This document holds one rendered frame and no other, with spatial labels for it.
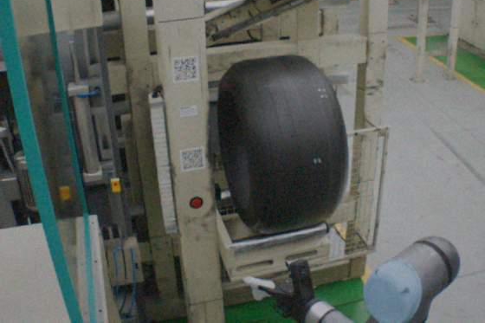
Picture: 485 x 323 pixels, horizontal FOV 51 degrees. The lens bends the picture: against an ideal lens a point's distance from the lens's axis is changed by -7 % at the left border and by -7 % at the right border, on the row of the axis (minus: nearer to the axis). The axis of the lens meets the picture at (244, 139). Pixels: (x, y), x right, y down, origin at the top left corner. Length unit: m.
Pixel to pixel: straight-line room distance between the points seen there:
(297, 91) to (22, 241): 0.86
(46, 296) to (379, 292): 0.67
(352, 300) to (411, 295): 1.93
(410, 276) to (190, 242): 0.98
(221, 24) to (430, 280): 1.24
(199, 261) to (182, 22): 0.83
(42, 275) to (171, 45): 0.71
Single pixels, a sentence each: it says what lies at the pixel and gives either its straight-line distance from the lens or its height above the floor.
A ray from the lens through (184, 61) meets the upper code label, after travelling 1.55.
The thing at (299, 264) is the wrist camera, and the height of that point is 1.15.
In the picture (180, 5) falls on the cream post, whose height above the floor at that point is 1.70.
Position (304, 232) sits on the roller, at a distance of 1.86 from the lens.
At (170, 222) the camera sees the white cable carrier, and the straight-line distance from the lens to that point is 1.79.
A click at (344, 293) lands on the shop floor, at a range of 2.98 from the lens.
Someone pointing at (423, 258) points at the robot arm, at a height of 1.36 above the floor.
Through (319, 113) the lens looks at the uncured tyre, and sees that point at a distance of 1.58.
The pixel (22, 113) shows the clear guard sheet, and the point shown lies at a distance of 0.67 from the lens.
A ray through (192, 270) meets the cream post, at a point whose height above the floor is 0.78.
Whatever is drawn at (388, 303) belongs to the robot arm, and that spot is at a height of 1.30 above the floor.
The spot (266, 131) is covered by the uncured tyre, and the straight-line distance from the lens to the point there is 1.53.
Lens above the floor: 2.02
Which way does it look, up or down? 27 degrees down
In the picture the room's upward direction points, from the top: 2 degrees counter-clockwise
